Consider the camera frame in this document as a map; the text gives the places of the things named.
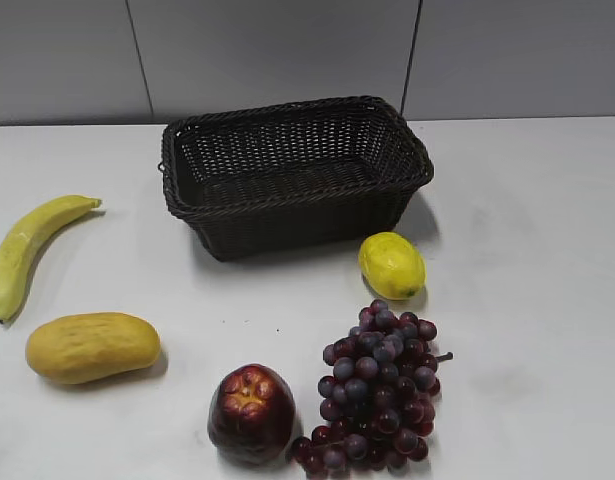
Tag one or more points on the black wicker basket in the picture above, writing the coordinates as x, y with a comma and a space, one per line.
292, 175

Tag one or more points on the purple grape bunch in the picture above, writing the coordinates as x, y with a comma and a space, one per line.
378, 400

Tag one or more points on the yellow lemon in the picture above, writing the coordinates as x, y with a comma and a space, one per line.
392, 266

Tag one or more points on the dark red apple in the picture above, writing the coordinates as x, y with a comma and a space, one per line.
251, 416

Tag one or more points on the orange-yellow mango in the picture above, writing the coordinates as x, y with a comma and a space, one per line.
81, 348

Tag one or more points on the yellow banana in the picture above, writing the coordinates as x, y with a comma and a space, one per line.
26, 238

